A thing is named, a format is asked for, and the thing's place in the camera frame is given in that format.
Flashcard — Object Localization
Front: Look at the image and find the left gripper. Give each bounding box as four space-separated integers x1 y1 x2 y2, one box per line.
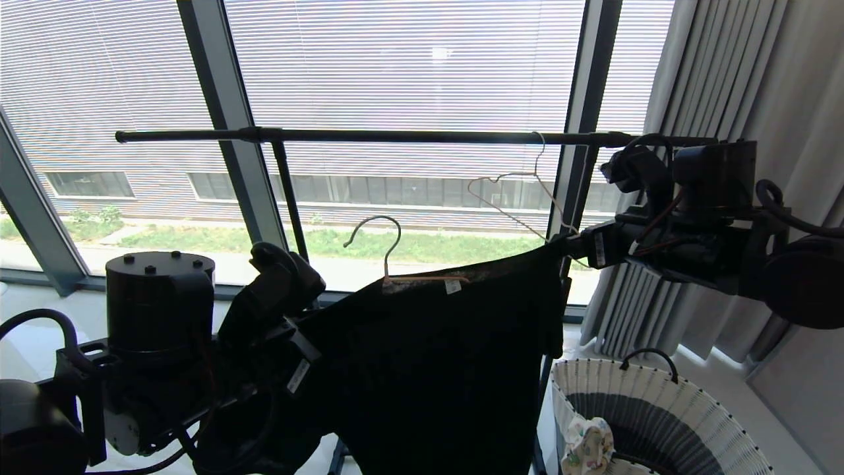
218 319 324 423

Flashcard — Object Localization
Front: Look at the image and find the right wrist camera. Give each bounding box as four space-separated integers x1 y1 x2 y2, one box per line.
599 134 675 213

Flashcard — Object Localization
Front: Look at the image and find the black short-sleeved shirt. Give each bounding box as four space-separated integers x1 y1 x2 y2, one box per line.
284 236 571 475

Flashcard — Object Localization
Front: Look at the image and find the pink clothes hanger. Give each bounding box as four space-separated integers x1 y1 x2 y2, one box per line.
467 132 582 242
343 215 471 286

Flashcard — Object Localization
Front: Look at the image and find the black clothes rack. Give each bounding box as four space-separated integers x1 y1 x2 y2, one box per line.
115 127 719 475

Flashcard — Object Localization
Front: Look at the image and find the beige curtain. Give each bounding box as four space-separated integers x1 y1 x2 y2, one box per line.
580 0 844 370

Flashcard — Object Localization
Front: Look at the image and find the white laundry basket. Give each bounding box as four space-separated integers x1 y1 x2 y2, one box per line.
551 348 776 475

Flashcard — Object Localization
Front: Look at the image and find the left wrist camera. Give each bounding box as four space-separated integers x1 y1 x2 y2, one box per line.
220 241 328 347

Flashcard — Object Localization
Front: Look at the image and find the black cable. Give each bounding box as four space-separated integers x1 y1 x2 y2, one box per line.
755 178 844 239
0 308 81 373

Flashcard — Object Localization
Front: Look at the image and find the cream printed garment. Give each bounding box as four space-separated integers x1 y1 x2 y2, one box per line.
560 416 616 475

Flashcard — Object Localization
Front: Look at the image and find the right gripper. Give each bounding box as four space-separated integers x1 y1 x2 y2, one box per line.
580 214 677 280

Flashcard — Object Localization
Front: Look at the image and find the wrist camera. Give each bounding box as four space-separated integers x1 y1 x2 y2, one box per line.
220 241 328 347
599 134 675 213

